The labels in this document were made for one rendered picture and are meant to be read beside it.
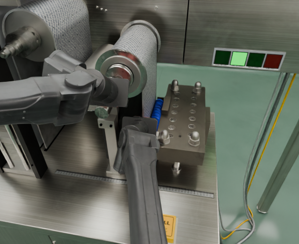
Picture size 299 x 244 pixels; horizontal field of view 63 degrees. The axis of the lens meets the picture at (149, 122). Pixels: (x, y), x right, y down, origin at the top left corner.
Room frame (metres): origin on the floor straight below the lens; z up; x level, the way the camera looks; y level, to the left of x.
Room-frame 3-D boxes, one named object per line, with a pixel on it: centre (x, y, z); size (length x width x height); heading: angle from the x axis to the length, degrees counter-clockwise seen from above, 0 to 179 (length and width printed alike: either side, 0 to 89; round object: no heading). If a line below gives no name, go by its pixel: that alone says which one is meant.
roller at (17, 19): (0.78, 0.30, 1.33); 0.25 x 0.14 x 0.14; 170
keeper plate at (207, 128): (0.73, -0.22, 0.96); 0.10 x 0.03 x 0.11; 170
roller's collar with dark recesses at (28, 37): (0.63, 0.33, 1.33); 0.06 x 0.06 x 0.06; 80
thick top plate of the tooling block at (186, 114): (0.74, -0.13, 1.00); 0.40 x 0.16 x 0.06; 170
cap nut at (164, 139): (0.58, -0.05, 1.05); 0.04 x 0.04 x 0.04
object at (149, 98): (0.72, 0.00, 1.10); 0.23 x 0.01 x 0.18; 170
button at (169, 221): (0.35, -0.04, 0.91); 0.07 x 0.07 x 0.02; 80
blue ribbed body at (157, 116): (0.71, -0.02, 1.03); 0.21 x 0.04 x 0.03; 170
